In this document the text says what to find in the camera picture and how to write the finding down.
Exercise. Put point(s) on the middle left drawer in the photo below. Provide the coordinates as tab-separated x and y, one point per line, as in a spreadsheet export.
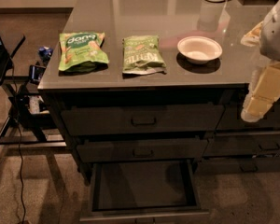
139	150

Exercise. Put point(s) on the top right drawer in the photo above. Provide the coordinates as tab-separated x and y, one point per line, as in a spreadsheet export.
231	118

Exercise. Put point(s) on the open bottom drawer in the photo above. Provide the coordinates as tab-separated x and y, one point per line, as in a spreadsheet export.
143	192

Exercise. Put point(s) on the middle right drawer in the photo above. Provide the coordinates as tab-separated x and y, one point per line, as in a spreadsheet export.
244	144

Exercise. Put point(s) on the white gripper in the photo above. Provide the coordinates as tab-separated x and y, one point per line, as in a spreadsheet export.
276	36

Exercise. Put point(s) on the top left drawer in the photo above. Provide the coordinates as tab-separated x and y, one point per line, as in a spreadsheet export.
142	119

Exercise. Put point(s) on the white paper bowl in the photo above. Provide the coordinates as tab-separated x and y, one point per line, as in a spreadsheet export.
199	49

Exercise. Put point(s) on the green Dang chip bag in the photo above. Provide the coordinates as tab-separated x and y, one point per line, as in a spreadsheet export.
81	52

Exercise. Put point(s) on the dark counter cabinet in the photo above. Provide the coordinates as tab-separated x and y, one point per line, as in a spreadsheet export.
184	83

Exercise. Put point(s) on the small device with screen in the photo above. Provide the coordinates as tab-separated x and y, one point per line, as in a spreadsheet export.
35	73

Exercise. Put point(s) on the green Kettle jalapeno chip bag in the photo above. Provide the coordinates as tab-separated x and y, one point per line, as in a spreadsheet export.
141	55

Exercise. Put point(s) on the blue small object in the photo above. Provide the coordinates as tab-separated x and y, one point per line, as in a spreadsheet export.
45	53

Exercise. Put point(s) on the bottom right drawer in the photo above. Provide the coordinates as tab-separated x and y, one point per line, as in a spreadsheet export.
239	165

